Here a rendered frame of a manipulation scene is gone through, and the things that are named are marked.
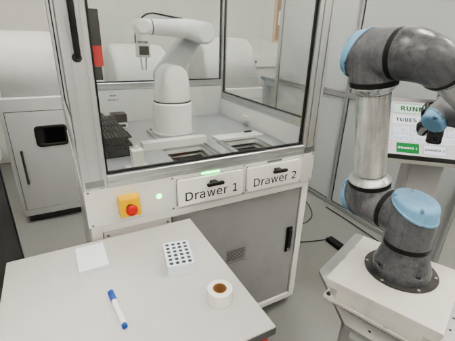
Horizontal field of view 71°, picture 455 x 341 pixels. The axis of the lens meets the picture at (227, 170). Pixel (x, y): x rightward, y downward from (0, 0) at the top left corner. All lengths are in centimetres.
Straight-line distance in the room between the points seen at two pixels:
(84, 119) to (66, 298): 52
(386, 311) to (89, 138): 97
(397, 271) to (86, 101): 101
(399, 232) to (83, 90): 97
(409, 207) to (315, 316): 123
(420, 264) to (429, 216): 14
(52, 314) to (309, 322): 138
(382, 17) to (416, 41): 197
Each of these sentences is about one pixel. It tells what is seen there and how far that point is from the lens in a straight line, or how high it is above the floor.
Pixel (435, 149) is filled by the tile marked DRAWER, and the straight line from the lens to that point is 167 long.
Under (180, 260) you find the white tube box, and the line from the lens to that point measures 102.
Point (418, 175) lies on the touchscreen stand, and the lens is 178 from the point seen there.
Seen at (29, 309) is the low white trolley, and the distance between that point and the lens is 105.
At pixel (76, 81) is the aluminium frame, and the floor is 130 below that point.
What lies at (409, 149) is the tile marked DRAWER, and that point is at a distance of 163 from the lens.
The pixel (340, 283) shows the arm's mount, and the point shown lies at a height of 83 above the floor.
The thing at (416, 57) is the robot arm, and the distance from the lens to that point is 79.
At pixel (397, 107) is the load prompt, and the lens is 171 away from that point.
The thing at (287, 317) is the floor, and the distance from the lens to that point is 198.
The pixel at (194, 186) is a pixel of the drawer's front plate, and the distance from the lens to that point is 124.
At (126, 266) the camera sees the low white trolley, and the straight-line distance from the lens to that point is 109.
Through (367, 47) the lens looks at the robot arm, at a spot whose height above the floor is 142.
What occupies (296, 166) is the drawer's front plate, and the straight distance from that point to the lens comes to 150.
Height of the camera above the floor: 143
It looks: 23 degrees down
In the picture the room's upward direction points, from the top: 2 degrees clockwise
